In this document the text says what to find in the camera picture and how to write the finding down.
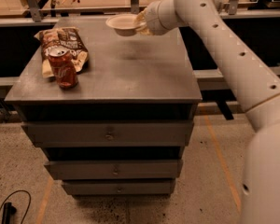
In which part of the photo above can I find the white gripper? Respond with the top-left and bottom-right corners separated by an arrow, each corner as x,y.
134,0 -> 181,35

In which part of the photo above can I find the white paper bowl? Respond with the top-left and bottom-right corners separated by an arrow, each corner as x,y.
105,14 -> 145,36

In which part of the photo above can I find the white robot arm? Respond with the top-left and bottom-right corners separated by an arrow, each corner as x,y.
136,0 -> 280,224

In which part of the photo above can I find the red coke can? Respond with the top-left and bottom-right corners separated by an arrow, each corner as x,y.
49,47 -> 77,89

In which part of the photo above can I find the brown chip bag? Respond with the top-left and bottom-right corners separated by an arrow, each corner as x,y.
35,27 -> 89,78

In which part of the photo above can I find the grey drawer cabinet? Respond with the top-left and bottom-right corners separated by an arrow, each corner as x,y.
4,16 -> 203,200

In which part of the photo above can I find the top grey drawer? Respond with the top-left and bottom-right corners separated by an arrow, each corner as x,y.
22,120 -> 193,147

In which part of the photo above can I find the grey drawer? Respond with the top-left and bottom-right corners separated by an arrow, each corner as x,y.
62,179 -> 175,196
45,160 -> 183,180
22,120 -> 193,147

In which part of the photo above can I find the middle grey drawer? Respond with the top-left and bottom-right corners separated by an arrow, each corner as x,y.
45,160 -> 183,180

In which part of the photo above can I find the bottom grey drawer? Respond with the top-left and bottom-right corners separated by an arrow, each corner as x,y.
62,179 -> 175,196

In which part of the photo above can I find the grey metal rail frame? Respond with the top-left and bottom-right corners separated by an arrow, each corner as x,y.
0,0 -> 280,91

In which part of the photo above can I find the black floor cable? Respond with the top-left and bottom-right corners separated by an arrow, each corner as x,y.
0,189 -> 33,224

